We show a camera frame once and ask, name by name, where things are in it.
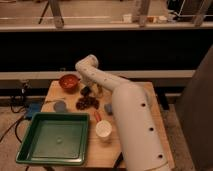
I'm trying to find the black whiteboard eraser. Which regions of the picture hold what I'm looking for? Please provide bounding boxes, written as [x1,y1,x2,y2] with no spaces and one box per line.
[80,86,91,96]

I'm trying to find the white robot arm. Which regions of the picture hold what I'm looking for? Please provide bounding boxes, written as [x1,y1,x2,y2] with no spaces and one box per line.
[75,55,171,171]

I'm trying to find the green plastic tray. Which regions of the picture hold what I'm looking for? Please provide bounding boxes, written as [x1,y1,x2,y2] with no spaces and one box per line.
[16,112,90,166]

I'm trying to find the dark grape bunch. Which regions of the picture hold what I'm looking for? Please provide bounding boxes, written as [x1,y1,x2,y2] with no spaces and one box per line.
[76,96,99,110]

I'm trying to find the blue sponge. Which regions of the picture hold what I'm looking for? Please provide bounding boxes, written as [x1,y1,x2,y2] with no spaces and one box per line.
[104,104,112,115]

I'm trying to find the red bowl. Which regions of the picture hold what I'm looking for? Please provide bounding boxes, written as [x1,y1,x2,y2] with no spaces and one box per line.
[59,74,79,92]

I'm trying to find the white paper cup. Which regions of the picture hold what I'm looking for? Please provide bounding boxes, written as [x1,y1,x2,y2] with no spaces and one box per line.
[95,120,112,141]

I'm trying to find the grey round lid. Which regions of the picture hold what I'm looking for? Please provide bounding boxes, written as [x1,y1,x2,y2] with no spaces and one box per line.
[53,101,68,113]

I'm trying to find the blue power box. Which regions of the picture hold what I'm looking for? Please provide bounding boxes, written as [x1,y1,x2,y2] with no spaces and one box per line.
[25,103,42,120]

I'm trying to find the black handled brush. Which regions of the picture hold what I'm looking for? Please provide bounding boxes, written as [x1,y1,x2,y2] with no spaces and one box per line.
[113,152,123,168]

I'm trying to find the black cables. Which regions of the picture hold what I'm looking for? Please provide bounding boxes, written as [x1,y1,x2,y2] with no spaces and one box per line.
[0,82,31,144]

